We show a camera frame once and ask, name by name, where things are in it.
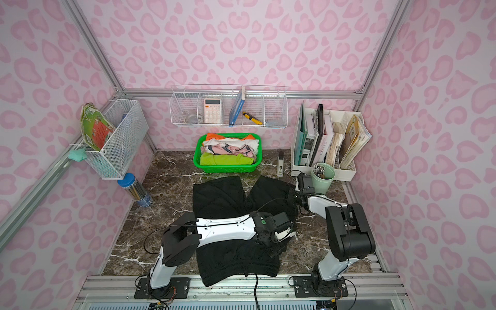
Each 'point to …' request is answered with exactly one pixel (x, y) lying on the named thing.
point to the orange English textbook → (357, 131)
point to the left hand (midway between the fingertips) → (279, 246)
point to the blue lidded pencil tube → (135, 190)
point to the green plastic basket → (240, 168)
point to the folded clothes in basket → (219, 150)
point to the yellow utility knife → (252, 118)
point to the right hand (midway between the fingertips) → (290, 192)
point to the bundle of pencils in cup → (319, 170)
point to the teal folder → (301, 137)
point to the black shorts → (228, 198)
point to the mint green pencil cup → (321, 186)
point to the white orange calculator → (212, 110)
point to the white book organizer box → (325, 136)
